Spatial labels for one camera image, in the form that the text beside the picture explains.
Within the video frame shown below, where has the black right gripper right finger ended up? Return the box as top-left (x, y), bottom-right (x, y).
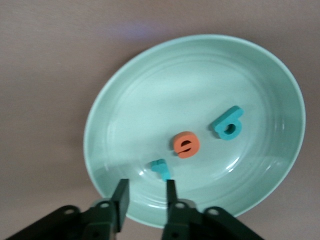
top-left (161, 179), bottom-right (266, 240)

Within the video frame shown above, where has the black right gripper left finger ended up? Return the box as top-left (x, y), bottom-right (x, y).
top-left (0, 178), bottom-right (131, 240)

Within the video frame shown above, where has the teal foam number 1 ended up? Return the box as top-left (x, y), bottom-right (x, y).
top-left (149, 158), bottom-right (173, 182)

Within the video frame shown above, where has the orange foam number 6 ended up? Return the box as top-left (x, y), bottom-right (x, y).
top-left (172, 131), bottom-right (202, 160)

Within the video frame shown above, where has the teal foam number 9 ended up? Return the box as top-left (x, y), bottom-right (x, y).
top-left (211, 105), bottom-right (245, 142)

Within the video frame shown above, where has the light green plate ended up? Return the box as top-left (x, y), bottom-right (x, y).
top-left (83, 34), bottom-right (307, 230)

